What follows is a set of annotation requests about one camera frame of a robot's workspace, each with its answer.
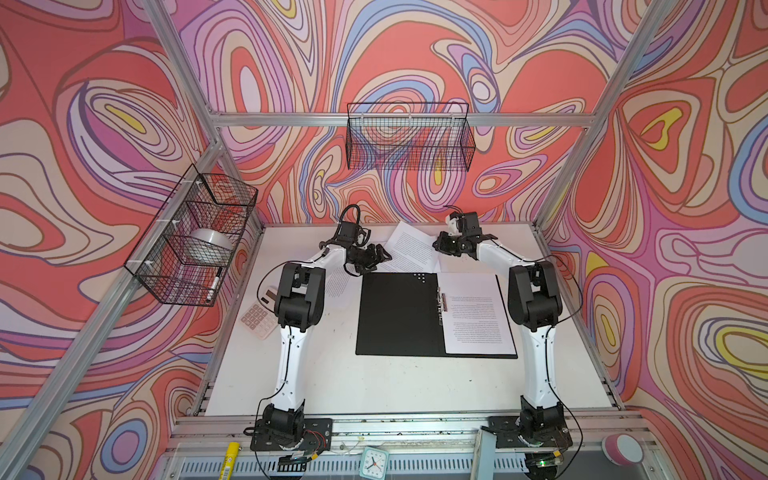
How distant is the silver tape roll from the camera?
0.70 meters

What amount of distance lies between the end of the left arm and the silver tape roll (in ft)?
1.17

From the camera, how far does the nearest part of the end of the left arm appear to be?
95 cm
